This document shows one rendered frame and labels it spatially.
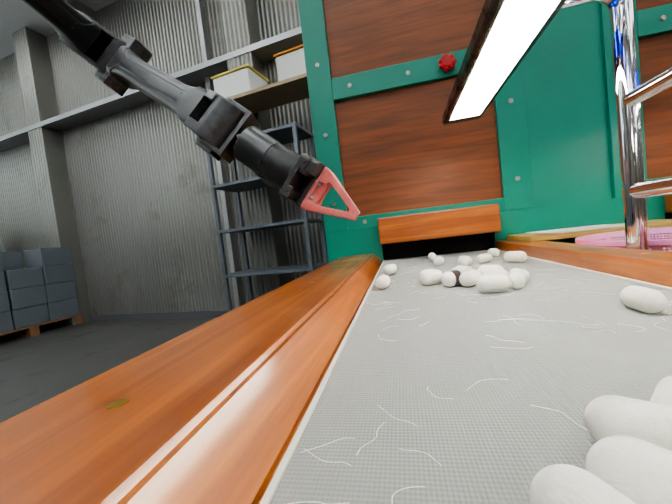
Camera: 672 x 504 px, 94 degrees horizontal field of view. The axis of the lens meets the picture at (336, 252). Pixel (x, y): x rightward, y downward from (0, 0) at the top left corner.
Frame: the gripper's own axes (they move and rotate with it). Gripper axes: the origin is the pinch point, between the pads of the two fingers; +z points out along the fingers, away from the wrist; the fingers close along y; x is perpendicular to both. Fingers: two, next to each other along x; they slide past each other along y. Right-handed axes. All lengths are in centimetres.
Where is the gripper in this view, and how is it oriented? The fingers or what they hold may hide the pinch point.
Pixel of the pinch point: (352, 213)
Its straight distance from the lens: 45.7
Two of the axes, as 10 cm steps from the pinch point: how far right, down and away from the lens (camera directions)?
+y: 2.0, -0.6, 9.8
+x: -5.4, 8.3, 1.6
